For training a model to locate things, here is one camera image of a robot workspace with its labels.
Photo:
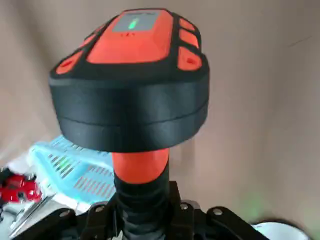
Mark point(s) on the red toy car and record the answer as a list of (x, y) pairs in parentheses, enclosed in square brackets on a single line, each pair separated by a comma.
[(20, 187)]

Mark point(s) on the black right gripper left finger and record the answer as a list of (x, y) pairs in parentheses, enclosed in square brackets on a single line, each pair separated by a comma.
[(100, 225)]

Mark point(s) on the orange black barcode scanner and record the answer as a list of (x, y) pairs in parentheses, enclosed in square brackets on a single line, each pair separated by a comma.
[(130, 100)]

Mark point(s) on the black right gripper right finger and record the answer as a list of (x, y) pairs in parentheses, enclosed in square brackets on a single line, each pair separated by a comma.
[(190, 225)]

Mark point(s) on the light blue plastic basket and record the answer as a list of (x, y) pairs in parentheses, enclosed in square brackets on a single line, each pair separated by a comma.
[(75, 160)]

